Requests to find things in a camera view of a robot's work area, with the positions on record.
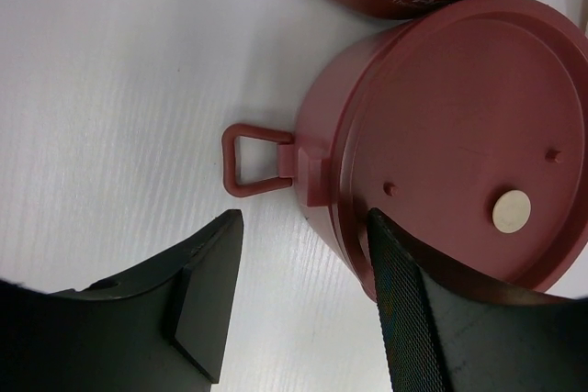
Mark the dark red lid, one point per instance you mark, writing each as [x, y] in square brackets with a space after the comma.
[468, 144]

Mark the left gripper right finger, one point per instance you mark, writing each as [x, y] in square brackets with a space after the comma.
[448, 327]

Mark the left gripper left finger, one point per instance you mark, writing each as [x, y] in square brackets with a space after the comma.
[161, 325]

